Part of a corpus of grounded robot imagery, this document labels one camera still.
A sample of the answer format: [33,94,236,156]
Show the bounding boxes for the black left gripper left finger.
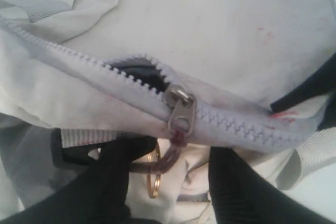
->
[1,136,156,224]

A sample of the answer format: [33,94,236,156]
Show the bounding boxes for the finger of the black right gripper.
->
[270,53,335,111]

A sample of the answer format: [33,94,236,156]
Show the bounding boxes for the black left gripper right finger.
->
[209,147,331,224]

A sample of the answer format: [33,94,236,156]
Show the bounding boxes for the white fabric backpack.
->
[1,0,335,223]

